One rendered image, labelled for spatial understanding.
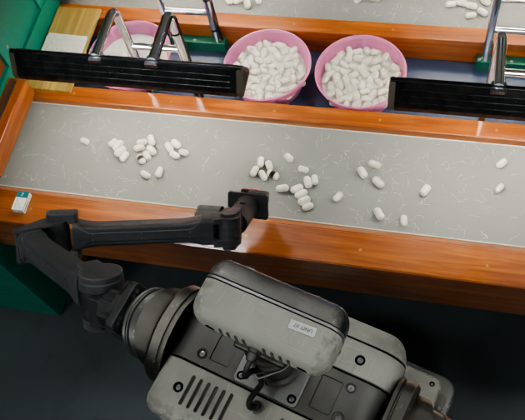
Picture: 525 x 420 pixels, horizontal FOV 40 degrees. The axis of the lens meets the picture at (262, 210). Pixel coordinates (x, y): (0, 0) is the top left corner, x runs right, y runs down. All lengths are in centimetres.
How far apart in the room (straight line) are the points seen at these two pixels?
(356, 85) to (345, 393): 128
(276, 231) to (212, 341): 85
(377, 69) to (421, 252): 61
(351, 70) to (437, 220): 56
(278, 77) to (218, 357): 127
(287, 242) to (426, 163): 44
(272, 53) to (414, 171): 60
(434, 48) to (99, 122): 103
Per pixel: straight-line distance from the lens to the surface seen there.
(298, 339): 87
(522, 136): 206
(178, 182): 205
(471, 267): 186
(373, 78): 217
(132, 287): 118
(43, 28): 248
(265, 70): 222
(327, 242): 187
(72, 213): 163
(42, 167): 222
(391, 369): 106
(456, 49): 226
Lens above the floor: 247
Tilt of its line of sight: 62 degrees down
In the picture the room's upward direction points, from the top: 16 degrees counter-clockwise
